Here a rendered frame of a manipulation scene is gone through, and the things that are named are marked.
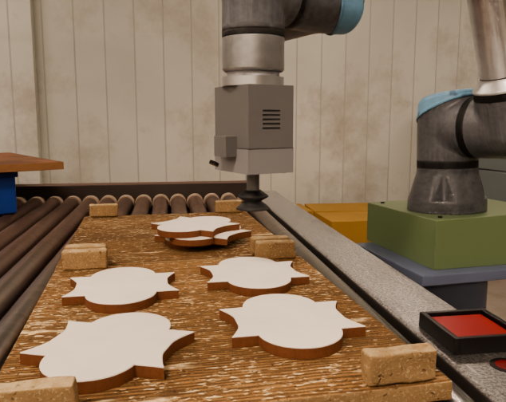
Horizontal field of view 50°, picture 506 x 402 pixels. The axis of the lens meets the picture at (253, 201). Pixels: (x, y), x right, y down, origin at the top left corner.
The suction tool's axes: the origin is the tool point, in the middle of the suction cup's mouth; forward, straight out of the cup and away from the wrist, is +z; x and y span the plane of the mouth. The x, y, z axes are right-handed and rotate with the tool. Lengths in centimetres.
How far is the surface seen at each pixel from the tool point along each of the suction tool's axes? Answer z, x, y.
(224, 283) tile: 8.4, -5.2, 2.1
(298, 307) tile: 8.0, -3.2, 14.3
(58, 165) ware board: 0, -8, -77
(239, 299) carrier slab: 9.1, -5.4, 6.2
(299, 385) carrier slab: 9.1, -11.6, 26.2
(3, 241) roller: 11, -23, -52
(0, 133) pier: -2, 12, -369
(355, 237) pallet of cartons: 68, 214, -220
